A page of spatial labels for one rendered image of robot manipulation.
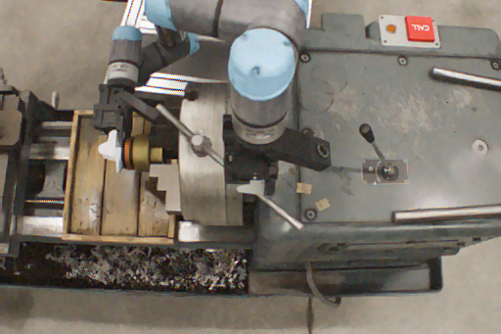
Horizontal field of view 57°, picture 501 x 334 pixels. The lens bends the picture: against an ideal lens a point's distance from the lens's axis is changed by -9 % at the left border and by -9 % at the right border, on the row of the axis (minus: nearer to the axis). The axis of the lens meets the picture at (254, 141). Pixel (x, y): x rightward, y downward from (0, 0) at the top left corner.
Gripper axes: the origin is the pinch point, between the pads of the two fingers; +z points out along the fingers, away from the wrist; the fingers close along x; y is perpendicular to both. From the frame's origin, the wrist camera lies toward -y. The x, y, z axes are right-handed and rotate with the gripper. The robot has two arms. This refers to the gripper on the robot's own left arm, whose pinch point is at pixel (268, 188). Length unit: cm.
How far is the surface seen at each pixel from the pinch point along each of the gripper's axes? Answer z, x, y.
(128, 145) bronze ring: 14.3, -17.3, 29.7
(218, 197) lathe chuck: 11.0, -3.5, 9.3
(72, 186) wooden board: 38, -19, 50
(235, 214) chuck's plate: 16.0, -2.0, 6.1
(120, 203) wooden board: 39, -15, 37
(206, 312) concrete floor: 132, -6, 21
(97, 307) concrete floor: 131, -7, 68
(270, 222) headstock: 6.9, 3.5, -0.5
